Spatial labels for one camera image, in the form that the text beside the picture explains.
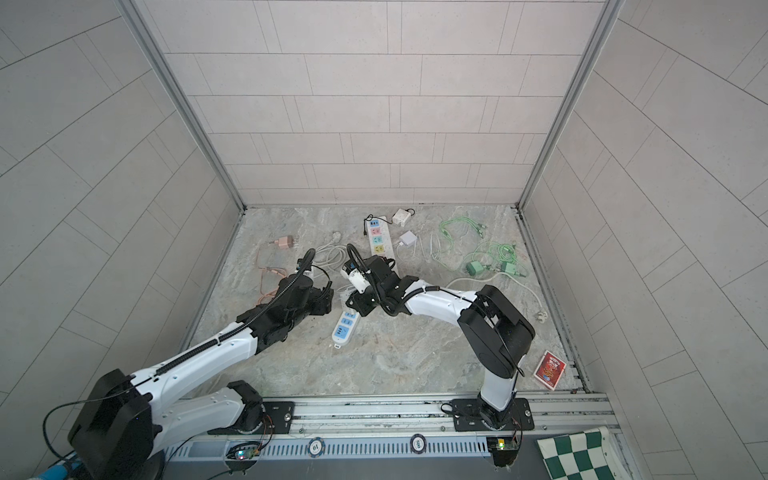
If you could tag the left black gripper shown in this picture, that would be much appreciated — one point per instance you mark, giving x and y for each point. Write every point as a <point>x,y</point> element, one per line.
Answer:
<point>324,300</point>

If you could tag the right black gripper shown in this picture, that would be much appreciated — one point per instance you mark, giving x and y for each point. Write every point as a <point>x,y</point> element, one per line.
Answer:
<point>360,305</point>

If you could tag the small blue-socket power strip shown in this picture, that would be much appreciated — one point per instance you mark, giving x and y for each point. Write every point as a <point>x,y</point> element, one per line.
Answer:
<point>344,328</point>

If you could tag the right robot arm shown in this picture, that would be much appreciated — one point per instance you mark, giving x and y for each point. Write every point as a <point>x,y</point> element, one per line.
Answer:
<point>497,332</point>

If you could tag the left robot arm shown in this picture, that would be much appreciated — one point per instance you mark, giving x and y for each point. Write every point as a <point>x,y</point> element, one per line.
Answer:
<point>129,420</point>

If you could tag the long multicolour power strip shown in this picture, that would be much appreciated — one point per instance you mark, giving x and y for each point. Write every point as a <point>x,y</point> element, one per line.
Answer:
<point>378,234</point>

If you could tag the small white charger adapter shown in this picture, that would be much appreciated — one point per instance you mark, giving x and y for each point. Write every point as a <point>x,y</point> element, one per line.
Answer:
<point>407,239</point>

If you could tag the red card packet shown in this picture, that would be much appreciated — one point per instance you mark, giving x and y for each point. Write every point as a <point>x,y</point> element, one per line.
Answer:
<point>550,370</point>

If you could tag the green white checkerboard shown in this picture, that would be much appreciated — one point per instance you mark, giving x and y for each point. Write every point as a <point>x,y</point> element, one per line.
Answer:
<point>590,454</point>

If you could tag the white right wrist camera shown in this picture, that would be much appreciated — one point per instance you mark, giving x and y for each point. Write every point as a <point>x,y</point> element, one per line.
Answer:
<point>356,279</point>

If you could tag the pink charger with cable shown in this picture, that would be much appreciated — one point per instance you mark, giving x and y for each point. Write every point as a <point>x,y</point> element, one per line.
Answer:
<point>269,263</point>

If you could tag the green charger with cable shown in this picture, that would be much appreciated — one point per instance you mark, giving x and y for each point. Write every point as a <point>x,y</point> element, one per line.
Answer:
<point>496,257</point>

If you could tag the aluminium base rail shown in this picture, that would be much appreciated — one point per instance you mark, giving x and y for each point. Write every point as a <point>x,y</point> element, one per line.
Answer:
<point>391,427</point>

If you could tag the blue handled tool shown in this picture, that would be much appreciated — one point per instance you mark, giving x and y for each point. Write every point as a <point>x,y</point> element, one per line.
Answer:
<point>63,470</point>

